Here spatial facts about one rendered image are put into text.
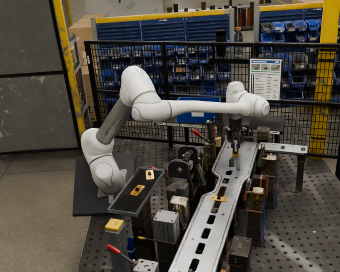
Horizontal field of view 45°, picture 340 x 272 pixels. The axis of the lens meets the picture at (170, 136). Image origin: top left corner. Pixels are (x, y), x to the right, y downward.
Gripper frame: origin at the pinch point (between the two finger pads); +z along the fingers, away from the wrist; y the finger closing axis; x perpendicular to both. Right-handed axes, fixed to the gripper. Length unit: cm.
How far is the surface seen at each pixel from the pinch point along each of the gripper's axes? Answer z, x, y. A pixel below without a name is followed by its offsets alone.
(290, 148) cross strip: 5.2, 14.9, 31.1
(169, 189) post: -5, -58, -22
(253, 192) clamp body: 0.8, -42.9, 17.1
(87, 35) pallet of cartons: 11, 336, -289
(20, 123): 53, 108, -253
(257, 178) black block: 6.1, -21.5, 15.9
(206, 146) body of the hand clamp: -0.2, -1.7, -17.2
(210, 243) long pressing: 5, -80, 4
